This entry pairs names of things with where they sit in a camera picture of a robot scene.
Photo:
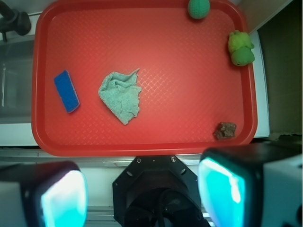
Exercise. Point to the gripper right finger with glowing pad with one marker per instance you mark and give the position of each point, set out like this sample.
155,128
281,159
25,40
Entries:
254,185

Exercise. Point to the blue sponge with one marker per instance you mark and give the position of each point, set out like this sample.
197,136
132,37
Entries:
66,91

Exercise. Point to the light green crumpled cloth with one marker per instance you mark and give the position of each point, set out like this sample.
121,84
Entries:
120,93

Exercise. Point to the green knitted ball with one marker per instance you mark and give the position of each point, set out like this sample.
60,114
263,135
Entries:
198,9

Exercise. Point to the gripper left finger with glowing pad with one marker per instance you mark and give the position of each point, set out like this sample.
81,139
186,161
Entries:
43,195

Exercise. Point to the brown rock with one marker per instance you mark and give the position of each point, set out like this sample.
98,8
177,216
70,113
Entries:
225,130

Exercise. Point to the metal sink basin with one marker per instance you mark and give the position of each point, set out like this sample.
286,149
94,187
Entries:
16,64

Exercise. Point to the black faucet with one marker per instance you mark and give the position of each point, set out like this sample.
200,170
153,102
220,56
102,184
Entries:
13,20

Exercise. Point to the red plastic tray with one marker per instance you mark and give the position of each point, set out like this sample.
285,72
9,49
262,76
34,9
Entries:
189,83

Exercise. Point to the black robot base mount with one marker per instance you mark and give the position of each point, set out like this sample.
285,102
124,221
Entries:
157,191

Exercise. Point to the green frog toy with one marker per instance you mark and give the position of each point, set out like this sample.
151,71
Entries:
240,48

